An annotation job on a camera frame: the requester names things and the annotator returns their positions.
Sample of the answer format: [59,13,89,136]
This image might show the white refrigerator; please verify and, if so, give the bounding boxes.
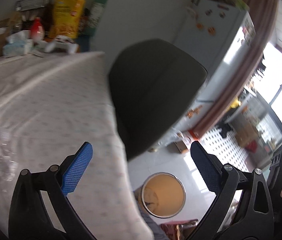
[173,0,255,132]

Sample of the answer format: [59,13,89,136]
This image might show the red white bottle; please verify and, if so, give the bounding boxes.
[30,17,44,42]

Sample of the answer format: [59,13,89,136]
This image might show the green tall box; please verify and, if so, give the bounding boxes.
[84,0,108,36]

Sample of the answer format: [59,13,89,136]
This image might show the brown curtain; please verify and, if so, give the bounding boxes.
[191,0,279,139]

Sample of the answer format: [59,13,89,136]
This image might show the white patterned tablecloth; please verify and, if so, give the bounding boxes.
[0,52,153,239]

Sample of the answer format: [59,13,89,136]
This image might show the blue tissue pack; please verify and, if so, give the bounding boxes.
[2,30,34,57]

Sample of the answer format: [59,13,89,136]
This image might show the yellow snack bag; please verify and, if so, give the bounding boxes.
[48,0,86,39]

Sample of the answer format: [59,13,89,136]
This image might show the white pegboard panel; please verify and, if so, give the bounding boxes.
[199,128,248,172]

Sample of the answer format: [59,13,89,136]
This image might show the white game controller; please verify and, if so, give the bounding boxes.
[44,35,79,54]

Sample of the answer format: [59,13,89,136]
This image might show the small orange white box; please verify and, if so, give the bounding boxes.
[174,137,193,154]

